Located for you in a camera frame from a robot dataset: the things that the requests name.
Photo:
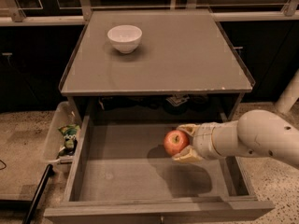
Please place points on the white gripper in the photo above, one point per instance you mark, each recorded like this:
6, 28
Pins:
203, 139

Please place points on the red apple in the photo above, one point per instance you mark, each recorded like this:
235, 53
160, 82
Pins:
175, 141

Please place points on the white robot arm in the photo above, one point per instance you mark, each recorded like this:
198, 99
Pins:
258, 133

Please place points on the grey cabinet with top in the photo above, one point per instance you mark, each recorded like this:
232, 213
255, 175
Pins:
181, 51

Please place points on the open grey top drawer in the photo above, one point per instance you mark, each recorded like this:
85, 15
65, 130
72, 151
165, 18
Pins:
121, 175

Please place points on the green snack bag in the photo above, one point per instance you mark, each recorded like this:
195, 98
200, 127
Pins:
70, 134

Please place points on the white ceramic bowl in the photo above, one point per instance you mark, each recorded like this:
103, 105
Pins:
125, 38

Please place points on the clear plastic bin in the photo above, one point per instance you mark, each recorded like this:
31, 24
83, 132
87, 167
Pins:
63, 115

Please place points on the black pole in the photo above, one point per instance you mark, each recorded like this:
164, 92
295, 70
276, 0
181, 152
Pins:
38, 194

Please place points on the white metal rail frame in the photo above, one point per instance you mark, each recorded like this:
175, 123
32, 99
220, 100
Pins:
36, 12

